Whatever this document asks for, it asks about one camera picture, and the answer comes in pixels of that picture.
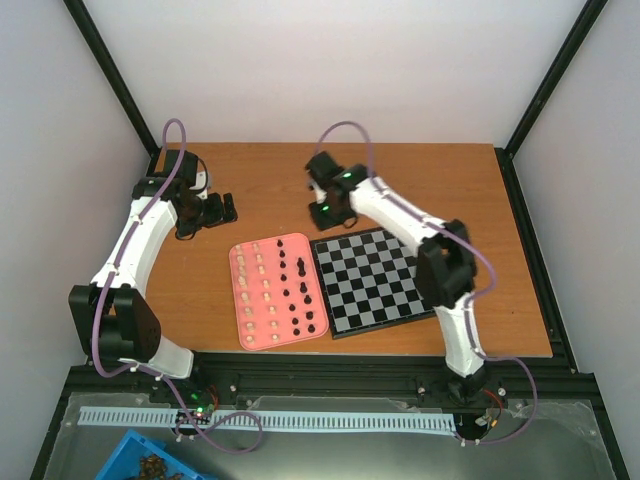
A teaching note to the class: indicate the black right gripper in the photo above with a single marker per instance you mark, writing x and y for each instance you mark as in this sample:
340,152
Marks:
321,223

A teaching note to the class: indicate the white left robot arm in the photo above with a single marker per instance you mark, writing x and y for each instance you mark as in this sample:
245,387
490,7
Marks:
113,320

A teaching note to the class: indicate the blue plastic bin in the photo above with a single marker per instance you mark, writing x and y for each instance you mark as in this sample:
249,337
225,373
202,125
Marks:
139,457

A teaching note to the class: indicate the light blue cable duct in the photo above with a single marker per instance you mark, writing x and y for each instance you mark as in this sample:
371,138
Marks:
272,421

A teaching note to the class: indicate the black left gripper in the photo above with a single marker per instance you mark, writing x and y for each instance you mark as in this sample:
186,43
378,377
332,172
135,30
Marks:
186,228

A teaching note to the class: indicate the black and white chessboard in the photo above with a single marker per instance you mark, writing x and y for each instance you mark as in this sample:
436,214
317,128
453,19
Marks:
367,280

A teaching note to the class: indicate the black aluminium frame base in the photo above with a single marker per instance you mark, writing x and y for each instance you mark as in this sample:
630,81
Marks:
285,376

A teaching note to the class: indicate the pink plastic tray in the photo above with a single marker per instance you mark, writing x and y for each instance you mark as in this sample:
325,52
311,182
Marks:
271,319

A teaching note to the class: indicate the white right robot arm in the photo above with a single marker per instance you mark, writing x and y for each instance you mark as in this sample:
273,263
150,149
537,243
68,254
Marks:
445,263

